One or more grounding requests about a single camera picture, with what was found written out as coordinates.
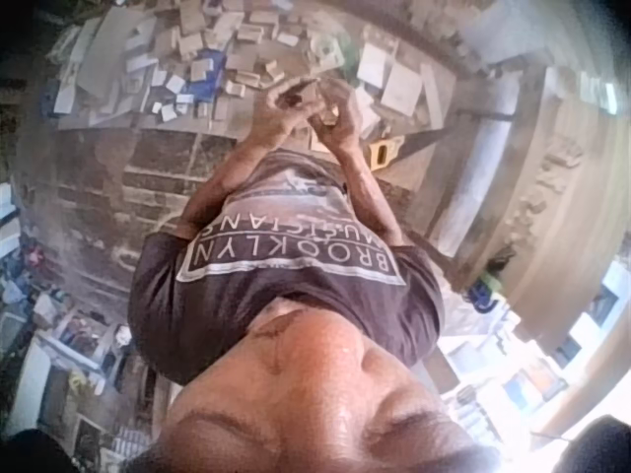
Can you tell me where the person's right hand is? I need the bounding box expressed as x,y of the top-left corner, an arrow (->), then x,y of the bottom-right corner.
305,81 -> 372,155

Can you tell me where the person's left hand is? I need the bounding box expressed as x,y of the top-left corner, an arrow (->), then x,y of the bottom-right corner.
245,78 -> 316,149

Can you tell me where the small wooden piece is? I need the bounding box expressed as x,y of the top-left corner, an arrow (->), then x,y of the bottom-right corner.
291,81 -> 327,107

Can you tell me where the small white board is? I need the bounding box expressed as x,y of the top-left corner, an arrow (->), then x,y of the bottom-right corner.
355,51 -> 391,89

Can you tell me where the white square board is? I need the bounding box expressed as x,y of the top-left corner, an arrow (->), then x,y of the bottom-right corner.
380,62 -> 426,113

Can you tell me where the blue box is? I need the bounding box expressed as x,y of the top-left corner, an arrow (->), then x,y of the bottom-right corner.
188,52 -> 229,102

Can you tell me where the heap of wooden blocks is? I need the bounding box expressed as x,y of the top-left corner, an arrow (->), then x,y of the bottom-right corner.
117,0 -> 356,130

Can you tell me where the long pale wooden plank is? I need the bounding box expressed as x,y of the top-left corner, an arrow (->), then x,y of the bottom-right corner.
437,116 -> 515,243

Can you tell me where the stack of grey sheets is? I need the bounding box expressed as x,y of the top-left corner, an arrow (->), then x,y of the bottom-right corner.
47,12 -> 164,130

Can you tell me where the carved wooden panel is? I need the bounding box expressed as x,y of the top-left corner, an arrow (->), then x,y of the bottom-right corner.
507,137 -> 589,258

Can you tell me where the green and blue object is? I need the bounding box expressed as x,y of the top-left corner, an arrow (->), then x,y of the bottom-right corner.
466,270 -> 505,307

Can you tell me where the cluttered shelf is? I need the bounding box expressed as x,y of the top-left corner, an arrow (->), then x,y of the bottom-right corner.
0,181 -> 167,447

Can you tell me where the yellow handled hand saw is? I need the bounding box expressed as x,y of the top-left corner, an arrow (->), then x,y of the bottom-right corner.
367,110 -> 500,172

